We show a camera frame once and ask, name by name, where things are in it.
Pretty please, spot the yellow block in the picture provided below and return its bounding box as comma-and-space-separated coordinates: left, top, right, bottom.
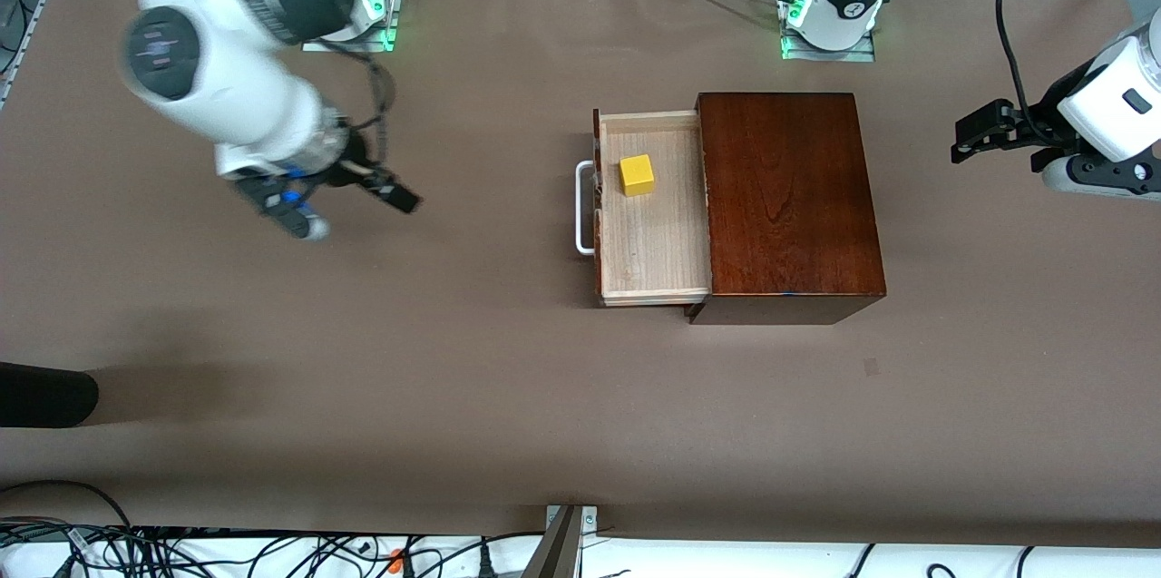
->
620, 154, 656, 197

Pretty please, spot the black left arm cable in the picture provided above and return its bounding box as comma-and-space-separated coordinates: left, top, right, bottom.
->
995, 0, 1039, 123

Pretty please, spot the aluminium side rail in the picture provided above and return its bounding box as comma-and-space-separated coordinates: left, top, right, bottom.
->
0, 0, 60, 112

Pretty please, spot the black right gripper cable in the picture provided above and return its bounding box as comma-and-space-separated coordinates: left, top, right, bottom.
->
313, 41, 400, 189

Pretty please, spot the black ribbed cylinder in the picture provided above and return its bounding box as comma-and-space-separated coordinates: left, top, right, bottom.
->
0, 362, 99, 428

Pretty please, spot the brown table cover sheet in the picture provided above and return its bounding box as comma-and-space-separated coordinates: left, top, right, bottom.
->
0, 0, 1161, 550

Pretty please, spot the black floor cable loop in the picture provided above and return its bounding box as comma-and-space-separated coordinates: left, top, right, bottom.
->
0, 480, 137, 552

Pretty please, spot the dark brown wooden cabinet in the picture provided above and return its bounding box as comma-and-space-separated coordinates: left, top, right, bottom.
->
685, 93, 888, 326

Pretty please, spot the light wooden drawer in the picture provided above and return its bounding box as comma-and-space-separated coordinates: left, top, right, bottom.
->
576, 109, 714, 308

